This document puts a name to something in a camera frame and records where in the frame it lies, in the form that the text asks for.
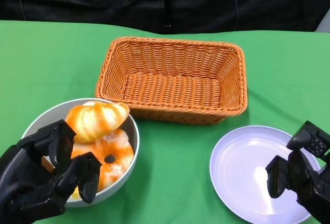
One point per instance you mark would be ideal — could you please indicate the grey round bowl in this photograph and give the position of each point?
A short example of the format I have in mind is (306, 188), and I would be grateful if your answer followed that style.
(49, 116)

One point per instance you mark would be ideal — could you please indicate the yellow cake slice with cherry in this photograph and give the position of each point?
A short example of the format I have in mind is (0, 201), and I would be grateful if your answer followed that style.
(75, 194)

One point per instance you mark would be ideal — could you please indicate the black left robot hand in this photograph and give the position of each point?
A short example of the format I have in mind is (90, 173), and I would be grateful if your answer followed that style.
(31, 182)

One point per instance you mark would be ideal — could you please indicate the green tablecloth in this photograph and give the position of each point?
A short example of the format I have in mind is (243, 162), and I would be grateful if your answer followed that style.
(51, 67)

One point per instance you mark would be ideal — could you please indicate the black backdrop curtain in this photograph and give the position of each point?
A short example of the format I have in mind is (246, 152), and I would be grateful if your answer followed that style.
(103, 0)

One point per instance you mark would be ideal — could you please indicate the orange wicker basket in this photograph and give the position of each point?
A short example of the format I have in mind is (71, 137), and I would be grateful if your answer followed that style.
(175, 90)

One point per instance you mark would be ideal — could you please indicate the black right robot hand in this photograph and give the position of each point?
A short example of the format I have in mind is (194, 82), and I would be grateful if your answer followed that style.
(312, 182)

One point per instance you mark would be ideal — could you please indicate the lavender round plate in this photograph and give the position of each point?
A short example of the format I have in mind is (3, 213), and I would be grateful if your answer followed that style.
(239, 157)

